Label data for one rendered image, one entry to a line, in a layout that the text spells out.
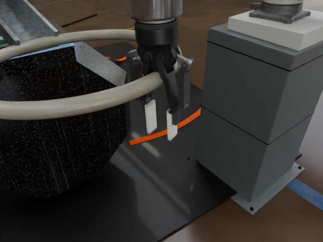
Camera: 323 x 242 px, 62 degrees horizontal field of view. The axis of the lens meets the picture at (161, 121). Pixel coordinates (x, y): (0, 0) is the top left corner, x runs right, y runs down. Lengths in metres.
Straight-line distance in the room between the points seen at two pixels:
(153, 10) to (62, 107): 0.20
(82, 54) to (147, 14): 0.76
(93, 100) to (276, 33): 0.82
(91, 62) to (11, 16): 0.34
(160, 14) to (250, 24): 0.76
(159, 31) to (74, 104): 0.18
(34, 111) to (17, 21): 0.59
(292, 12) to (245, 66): 0.26
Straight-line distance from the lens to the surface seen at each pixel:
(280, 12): 1.20
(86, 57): 1.19
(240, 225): 1.43
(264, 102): 1.16
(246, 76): 1.17
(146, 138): 1.79
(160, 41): 0.46
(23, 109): 0.47
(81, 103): 0.44
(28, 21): 1.01
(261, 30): 1.15
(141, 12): 0.45
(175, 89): 0.51
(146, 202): 1.44
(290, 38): 1.10
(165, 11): 0.45
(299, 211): 1.58
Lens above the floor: 1.16
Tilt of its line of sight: 36 degrees down
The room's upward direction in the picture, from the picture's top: straight up
